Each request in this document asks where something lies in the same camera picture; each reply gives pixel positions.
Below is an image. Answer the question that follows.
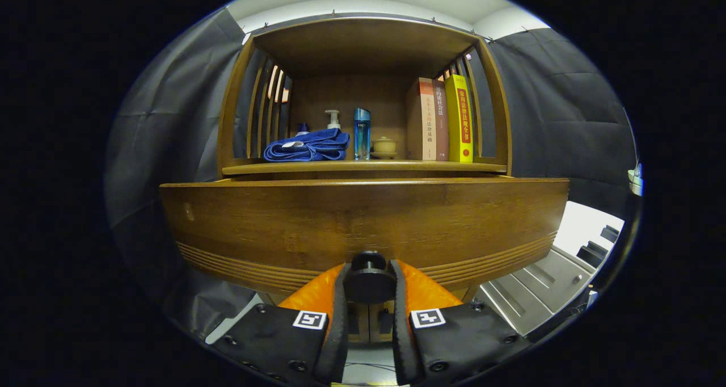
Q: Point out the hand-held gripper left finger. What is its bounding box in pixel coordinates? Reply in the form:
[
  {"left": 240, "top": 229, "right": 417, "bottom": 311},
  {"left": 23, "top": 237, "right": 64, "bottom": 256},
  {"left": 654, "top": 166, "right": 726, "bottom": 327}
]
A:
[{"left": 207, "top": 260, "right": 349, "bottom": 386}]

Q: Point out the black round drawer knob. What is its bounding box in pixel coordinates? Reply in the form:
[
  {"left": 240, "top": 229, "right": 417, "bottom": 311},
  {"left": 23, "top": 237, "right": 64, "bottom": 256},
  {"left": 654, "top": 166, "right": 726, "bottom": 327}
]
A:
[{"left": 343, "top": 251, "right": 398, "bottom": 305}]

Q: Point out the brown book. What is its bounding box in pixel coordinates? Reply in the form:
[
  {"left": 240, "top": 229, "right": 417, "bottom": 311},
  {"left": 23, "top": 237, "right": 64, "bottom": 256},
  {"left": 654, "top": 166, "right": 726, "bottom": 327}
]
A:
[{"left": 432, "top": 79, "right": 450, "bottom": 161}]

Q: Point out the wooden countertop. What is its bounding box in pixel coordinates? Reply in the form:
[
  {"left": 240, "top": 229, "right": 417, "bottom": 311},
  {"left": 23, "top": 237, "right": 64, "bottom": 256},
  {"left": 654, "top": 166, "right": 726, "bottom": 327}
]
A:
[{"left": 222, "top": 159, "right": 508, "bottom": 176}]

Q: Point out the beige book with orange band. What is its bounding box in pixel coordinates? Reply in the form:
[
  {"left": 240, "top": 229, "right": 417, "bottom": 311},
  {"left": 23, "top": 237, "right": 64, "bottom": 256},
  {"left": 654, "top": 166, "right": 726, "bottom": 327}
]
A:
[{"left": 406, "top": 78, "right": 437, "bottom": 161}]

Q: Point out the yellow book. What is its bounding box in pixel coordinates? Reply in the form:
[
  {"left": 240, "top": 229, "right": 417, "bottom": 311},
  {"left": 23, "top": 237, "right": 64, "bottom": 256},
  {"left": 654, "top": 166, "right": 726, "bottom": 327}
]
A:
[{"left": 445, "top": 74, "right": 474, "bottom": 163}]

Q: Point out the wooden drawer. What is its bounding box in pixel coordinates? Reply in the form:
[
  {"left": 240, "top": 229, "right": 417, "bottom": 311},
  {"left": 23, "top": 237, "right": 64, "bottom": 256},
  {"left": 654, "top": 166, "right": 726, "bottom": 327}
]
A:
[{"left": 159, "top": 177, "right": 569, "bottom": 297}]

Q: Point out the white desk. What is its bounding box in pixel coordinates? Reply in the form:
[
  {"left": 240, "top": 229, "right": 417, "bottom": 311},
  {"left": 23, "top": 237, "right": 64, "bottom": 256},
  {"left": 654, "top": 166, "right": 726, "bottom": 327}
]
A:
[{"left": 474, "top": 201, "right": 626, "bottom": 338}]

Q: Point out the blue folded towel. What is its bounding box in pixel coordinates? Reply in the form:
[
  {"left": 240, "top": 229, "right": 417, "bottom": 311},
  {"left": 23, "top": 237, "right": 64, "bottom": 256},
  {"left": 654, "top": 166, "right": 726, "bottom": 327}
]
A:
[{"left": 263, "top": 128, "right": 351, "bottom": 162}]

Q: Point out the wooden cabinet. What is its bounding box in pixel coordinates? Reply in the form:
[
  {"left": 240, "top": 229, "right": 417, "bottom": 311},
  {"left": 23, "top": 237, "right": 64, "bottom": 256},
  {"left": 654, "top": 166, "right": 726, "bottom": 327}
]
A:
[{"left": 217, "top": 17, "right": 513, "bottom": 343}]

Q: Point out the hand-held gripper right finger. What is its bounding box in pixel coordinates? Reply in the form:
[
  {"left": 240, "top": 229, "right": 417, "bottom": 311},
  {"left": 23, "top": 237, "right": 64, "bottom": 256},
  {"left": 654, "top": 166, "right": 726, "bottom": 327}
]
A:
[{"left": 389, "top": 259, "right": 534, "bottom": 386}]

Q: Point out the beige lidded tea cup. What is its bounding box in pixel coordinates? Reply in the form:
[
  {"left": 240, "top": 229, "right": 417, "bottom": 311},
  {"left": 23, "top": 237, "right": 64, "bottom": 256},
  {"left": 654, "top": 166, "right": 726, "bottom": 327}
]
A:
[{"left": 370, "top": 136, "right": 399, "bottom": 159}]

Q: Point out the blue glass bottle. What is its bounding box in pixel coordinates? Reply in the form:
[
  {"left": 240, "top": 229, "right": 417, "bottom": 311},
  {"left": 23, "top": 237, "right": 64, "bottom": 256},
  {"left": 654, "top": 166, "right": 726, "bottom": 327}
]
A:
[{"left": 354, "top": 108, "right": 372, "bottom": 161}]

